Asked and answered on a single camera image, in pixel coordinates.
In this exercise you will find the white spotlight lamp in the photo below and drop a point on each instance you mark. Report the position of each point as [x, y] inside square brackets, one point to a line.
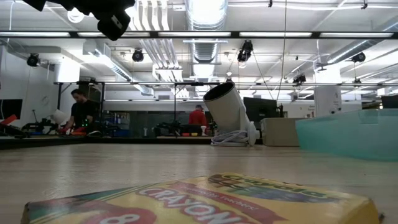
[227, 109]

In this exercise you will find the translucent teal green bin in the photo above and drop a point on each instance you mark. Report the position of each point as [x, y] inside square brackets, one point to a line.
[348, 137]

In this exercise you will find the black flat screen monitor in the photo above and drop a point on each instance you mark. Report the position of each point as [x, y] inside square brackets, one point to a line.
[390, 102]
[259, 110]

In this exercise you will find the small white lamp shade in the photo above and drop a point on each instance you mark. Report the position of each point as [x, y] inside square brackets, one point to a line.
[59, 116]

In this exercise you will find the silver ventilation duct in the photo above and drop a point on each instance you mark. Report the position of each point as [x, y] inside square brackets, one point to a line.
[205, 18]

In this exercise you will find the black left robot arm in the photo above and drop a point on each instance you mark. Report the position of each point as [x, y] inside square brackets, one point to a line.
[62, 3]

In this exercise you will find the black hanging spotlight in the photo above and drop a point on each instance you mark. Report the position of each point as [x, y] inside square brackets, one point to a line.
[137, 56]
[33, 60]
[299, 79]
[359, 57]
[245, 51]

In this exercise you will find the yellow Crayola crayon box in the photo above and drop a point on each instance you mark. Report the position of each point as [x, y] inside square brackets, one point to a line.
[202, 202]

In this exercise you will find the white cabinet machine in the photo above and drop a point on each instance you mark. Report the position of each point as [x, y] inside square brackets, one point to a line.
[328, 101]

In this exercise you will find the white plastic bin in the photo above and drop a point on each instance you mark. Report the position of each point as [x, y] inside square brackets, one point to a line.
[280, 132]

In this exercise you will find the person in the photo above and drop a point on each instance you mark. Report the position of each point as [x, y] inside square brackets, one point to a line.
[81, 112]
[197, 117]

